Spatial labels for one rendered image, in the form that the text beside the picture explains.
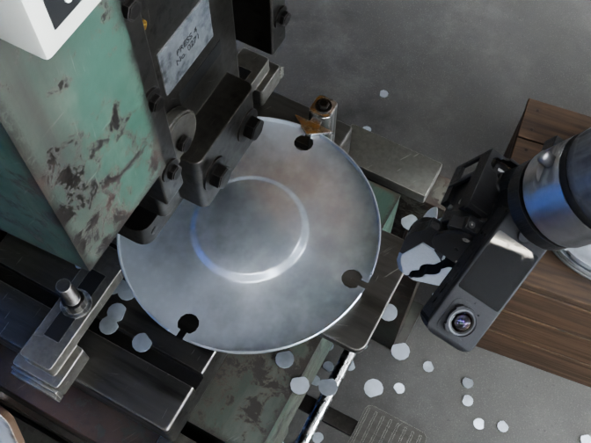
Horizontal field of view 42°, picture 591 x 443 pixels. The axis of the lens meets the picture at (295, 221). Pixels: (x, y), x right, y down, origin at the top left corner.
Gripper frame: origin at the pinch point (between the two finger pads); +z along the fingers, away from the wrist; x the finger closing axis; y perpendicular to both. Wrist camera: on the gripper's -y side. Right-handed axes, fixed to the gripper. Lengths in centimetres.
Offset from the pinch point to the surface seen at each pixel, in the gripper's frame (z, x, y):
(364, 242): 10.3, 1.8, 5.2
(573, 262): 35, -41, 36
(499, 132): 78, -40, 83
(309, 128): 14.7, 12.5, 15.7
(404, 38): 91, -11, 100
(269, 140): 16.8, 15.6, 12.6
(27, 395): 37.6, 22.5, -23.7
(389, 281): 8.7, -2.1, 2.2
